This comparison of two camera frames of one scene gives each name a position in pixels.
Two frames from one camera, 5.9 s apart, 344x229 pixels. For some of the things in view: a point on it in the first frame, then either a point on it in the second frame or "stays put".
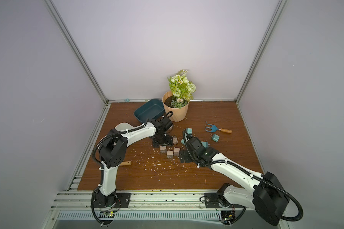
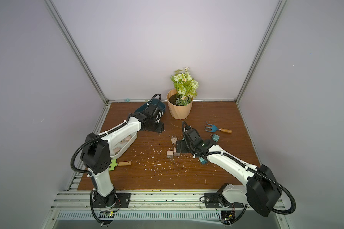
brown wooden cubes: x=176 y=151 stays put
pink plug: x=175 y=140 stays put
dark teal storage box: x=152 y=109 stays put
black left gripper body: x=164 y=140 → x=155 y=126
